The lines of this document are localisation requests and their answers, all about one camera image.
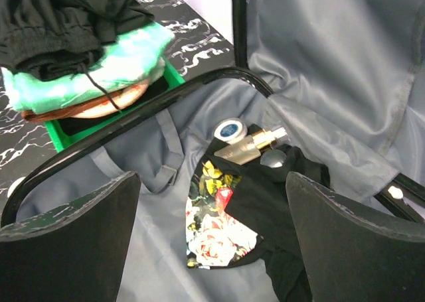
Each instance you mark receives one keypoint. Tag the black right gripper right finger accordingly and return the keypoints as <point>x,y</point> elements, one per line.
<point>353,252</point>

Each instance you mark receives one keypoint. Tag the black floral print garment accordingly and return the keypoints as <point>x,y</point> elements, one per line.
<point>238,214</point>

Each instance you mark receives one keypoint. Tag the brown garment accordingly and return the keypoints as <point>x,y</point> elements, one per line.
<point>69,111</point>

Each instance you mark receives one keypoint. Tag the black drawstring garment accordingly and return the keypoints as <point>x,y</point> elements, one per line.
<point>49,39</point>

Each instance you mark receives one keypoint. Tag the green plastic tray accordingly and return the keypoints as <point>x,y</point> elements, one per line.
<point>64,132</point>

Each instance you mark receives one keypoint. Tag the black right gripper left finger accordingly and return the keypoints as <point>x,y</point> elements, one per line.
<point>74,252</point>

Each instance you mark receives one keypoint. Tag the space astronaut hard-shell suitcase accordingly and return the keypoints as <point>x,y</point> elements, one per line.
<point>344,78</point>

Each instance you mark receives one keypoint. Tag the blue lid round jar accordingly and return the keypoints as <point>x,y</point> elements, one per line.
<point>231,130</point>

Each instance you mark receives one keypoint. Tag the teal green garment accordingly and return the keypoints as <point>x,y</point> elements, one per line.
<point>135,56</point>

